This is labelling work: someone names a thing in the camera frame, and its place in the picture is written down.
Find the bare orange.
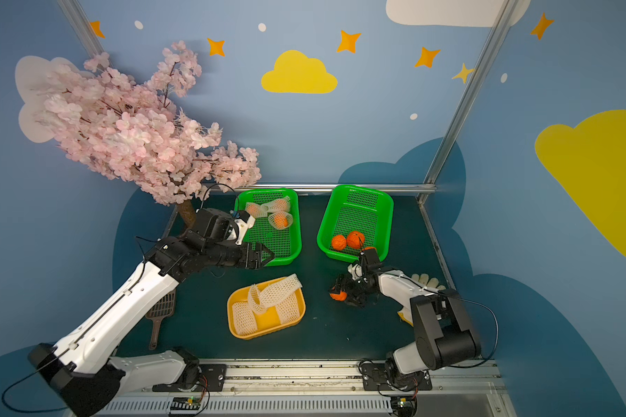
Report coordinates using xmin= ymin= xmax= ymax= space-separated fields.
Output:
xmin=331 ymin=235 xmax=348 ymax=252
xmin=330 ymin=289 xmax=348 ymax=302
xmin=346 ymin=230 xmax=366 ymax=250

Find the netted orange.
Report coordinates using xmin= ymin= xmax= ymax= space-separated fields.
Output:
xmin=268 ymin=211 xmax=294 ymax=230
xmin=244 ymin=203 xmax=269 ymax=219
xmin=264 ymin=196 xmax=290 ymax=213

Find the white foam net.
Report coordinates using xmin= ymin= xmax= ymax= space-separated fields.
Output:
xmin=247 ymin=274 xmax=302 ymax=314
xmin=231 ymin=302 xmax=258 ymax=336
xmin=275 ymin=292 xmax=300 ymax=325

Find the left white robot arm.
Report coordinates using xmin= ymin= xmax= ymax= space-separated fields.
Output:
xmin=28 ymin=208 xmax=275 ymax=416

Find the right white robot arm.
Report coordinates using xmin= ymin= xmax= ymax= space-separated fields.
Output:
xmin=330 ymin=248 xmax=482 ymax=392

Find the left green plastic basket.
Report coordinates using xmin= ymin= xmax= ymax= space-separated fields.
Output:
xmin=235 ymin=189 xmax=302 ymax=267

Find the green plastic basket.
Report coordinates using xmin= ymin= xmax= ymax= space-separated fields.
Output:
xmin=316 ymin=185 xmax=394 ymax=263
xmin=235 ymin=189 xmax=302 ymax=267

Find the white cotton work glove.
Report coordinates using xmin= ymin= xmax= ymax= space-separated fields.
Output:
xmin=398 ymin=274 xmax=446 ymax=326

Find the yellow plastic tray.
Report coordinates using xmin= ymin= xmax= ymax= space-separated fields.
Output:
xmin=227 ymin=277 xmax=306 ymax=340

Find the right green plastic basket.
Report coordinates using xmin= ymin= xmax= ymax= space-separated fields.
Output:
xmin=316 ymin=185 xmax=394 ymax=263

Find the pink artificial blossom tree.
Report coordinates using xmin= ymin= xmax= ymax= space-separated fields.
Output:
xmin=35 ymin=41 xmax=262 ymax=227

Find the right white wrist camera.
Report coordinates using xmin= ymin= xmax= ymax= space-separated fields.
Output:
xmin=347 ymin=263 xmax=363 ymax=281

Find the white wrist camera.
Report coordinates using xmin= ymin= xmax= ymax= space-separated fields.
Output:
xmin=347 ymin=263 xmax=363 ymax=281
xmin=233 ymin=210 xmax=256 ymax=246

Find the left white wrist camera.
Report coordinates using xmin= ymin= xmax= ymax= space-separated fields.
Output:
xmin=233 ymin=210 xmax=256 ymax=246

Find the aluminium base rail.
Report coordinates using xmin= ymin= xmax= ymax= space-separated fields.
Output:
xmin=100 ymin=360 xmax=516 ymax=416

